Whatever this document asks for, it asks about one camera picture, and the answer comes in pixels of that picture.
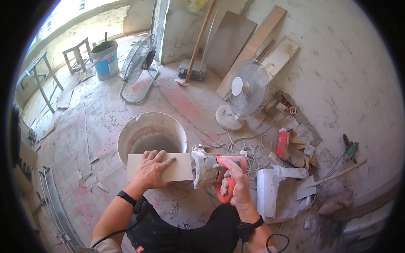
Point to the window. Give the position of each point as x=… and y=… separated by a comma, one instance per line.
x=63, y=12

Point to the long wooden pole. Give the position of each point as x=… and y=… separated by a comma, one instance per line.
x=199, y=41

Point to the large brown tile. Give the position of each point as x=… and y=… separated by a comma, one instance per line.
x=229, y=44

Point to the wooden stool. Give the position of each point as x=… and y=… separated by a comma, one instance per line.
x=76, y=50

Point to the white paper scrap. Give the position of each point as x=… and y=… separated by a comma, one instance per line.
x=307, y=223

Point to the person's left hand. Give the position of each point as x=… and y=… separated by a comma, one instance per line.
x=148, y=172

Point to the red handheld tile saw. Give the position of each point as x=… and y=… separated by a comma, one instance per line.
x=205, y=169

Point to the person's right hand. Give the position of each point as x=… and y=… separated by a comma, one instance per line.
x=240, y=188

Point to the cut beige tile board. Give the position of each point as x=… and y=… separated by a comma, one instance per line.
x=281, y=55

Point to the person's legs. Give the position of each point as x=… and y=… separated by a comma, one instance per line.
x=189, y=235

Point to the beige ceramic tile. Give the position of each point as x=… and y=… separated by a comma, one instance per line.
x=182, y=167

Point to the green power drill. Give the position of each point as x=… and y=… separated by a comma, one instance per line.
x=351, y=150

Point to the large white bucket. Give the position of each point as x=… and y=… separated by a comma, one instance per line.
x=152, y=126

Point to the torn brown paper bag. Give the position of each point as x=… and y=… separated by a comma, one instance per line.
x=299, y=150

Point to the white standing fan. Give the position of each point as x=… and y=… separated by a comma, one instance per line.
x=248, y=90

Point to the yellow plastic bag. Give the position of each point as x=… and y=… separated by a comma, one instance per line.
x=196, y=4

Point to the black wrist band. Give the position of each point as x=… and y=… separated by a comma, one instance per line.
x=127, y=198
x=244, y=230

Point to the long aluminium rail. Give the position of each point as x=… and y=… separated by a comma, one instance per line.
x=55, y=202

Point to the small white red packet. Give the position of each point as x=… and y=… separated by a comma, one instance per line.
x=181, y=82

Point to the brown sack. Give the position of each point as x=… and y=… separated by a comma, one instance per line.
x=337, y=202

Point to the grey metal floor fan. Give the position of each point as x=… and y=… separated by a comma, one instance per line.
x=137, y=58

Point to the metal trestle stand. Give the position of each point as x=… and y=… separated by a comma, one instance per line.
x=39, y=82

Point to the long wooden plank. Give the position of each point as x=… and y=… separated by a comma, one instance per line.
x=262, y=34

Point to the white cement sack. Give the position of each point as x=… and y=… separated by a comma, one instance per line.
x=269, y=193

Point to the cardboard floor scrap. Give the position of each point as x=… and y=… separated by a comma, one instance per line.
x=65, y=99

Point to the blue and white bucket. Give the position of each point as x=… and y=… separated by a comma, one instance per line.
x=106, y=63

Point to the broken tile shard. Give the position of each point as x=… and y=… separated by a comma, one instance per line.
x=103, y=186

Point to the thin metal pipe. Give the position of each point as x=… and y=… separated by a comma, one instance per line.
x=209, y=34

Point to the person's body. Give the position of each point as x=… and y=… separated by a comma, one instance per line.
x=106, y=246

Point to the black tool case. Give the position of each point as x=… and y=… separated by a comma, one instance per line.
x=197, y=72

